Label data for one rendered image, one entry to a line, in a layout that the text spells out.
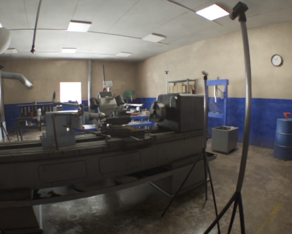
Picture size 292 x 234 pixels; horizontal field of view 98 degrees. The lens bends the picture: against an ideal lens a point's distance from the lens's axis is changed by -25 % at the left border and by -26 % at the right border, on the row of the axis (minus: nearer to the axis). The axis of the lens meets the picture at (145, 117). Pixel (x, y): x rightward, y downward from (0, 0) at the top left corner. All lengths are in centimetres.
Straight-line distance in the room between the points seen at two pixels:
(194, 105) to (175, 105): 32
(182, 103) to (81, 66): 752
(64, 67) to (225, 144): 783
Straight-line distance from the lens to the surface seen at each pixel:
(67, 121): 176
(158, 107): 213
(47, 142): 169
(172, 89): 677
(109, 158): 173
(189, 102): 226
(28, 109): 596
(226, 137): 407
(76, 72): 907
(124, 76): 983
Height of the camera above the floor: 127
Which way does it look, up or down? 6 degrees down
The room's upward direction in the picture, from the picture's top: straight up
